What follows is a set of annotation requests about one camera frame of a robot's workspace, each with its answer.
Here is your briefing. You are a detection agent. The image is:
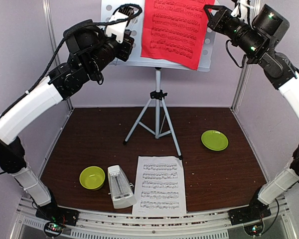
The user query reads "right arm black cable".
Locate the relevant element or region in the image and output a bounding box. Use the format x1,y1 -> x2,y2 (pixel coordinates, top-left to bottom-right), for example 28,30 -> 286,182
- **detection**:
260,196 -> 280,230

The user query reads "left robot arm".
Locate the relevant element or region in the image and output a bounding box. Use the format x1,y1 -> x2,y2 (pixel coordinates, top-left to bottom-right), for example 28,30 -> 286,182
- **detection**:
0,20 -> 134,221

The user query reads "lime green plate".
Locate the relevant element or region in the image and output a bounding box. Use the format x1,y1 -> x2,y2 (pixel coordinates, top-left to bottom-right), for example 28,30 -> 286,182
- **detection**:
201,130 -> 229,151

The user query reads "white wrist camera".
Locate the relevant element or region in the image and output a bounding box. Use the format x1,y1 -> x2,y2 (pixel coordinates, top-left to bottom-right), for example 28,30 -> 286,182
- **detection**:
104,6 -> 134,44
231,0 -> 254,20

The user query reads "red sheet music page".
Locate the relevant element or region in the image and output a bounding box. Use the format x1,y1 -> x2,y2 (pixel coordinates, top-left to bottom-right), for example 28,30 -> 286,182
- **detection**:
141,0 -> 215,70

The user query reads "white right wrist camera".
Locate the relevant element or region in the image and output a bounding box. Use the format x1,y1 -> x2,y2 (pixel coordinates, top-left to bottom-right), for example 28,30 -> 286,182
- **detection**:
231,0 -> 254,20

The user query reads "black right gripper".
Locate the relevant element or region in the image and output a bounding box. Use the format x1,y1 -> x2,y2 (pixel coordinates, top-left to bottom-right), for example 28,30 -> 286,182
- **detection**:
203,3 -> 267,59

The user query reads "lime green bowl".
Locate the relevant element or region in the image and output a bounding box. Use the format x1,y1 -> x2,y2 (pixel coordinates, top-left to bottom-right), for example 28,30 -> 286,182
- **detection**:
79,166 -> 106,191

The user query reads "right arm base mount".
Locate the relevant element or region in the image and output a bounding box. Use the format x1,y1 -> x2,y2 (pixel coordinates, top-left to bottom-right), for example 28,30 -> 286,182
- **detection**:
228,189 -> 271,225

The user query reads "left aluminium corner post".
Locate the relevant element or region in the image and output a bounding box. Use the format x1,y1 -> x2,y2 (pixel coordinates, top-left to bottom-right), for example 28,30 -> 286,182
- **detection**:
41,0 -> 74,112

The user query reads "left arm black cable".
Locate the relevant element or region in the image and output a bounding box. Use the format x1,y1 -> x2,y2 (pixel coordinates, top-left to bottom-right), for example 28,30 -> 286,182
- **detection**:
27,2 -> 143,95

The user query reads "white sheet music page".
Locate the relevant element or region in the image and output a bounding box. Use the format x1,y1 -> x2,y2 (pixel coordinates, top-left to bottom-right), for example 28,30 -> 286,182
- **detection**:
132,156 -> 187,217

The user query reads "white folding music stand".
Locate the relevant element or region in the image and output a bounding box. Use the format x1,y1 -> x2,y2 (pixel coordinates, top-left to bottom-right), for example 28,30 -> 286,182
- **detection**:
101,0 -> 217,160

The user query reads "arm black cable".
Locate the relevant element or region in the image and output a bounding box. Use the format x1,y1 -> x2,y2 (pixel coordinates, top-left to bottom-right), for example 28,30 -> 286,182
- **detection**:
27,2 -> 143,95
260,196 -> 280,230

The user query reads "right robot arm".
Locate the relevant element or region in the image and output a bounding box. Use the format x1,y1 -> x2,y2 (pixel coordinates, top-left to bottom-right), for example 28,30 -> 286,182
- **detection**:
203,4 -> 299,220

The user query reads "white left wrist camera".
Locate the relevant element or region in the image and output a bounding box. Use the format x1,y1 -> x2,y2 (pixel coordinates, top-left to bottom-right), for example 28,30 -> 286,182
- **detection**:
104,6 -> 134,44

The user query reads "aluminium front rail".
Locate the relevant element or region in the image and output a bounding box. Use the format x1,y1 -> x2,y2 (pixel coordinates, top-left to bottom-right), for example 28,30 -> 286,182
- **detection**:
8,197 -> 297,239

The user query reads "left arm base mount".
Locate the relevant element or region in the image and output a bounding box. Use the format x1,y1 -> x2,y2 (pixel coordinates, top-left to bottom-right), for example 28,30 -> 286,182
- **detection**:
35,202 -> 79,226

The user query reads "white metronome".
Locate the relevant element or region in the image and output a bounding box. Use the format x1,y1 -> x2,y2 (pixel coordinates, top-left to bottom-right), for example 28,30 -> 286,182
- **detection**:
108,165 -> 137,209

